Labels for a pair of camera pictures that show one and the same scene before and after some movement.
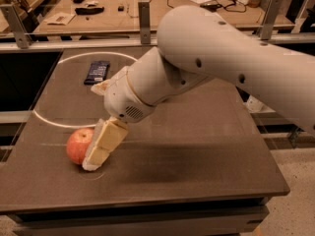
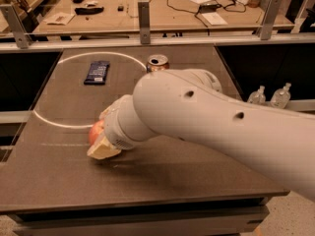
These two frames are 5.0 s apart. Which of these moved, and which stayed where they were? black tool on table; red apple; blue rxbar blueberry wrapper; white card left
Moved: red apple
Stayed: black tool on table; blue rxbar blueberry wrapper; white card left
